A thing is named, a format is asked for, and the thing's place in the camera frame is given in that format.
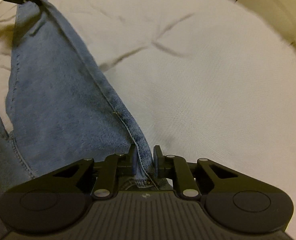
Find blue denim jeans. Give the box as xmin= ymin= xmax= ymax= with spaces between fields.
xmin=0 ymin=0 xmax=161 ymax=238

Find white bed duvet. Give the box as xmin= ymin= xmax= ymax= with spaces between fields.
xmin=0 ymin=0 xmax=296 ymax=239

